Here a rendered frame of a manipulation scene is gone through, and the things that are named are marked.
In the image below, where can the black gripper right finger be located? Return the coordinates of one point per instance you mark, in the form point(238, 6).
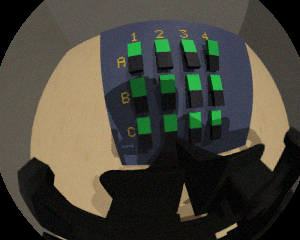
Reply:
point(206, 172)

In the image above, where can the dark blue switch panel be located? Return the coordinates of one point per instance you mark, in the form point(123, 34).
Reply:
point(164, 78)

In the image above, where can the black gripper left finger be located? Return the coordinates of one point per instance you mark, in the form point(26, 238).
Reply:
point(163, 178)

